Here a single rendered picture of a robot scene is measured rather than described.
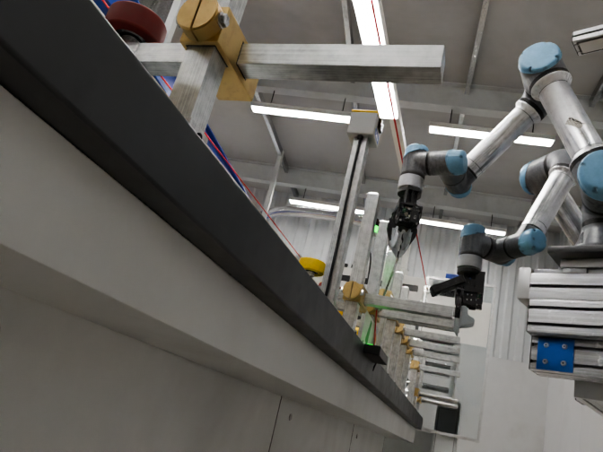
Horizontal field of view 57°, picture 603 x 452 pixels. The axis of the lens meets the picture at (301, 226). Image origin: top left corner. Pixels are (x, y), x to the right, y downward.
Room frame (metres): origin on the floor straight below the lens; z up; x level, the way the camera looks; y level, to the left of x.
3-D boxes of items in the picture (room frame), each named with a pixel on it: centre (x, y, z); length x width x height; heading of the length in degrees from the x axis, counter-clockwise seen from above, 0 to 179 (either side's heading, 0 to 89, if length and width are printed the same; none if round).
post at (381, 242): (1.73, -0.27, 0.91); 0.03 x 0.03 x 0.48; 70
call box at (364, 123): (1.25, -0.10, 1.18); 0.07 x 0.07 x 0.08; 70
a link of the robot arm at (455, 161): (1.50, -0.39, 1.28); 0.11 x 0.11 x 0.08; 57
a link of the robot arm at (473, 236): (1.67, -0.55, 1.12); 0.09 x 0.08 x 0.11; 108
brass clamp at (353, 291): (1.51, -0.19, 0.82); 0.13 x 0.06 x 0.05; 160
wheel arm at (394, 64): (0.57, 0.10, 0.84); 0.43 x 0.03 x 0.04; 70
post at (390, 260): (1.96, -0.36, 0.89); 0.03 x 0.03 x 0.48; 70
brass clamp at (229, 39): (0.57, 0.15, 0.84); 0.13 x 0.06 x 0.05; 160
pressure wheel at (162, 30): (0.64, 0.28, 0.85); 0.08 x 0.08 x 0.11
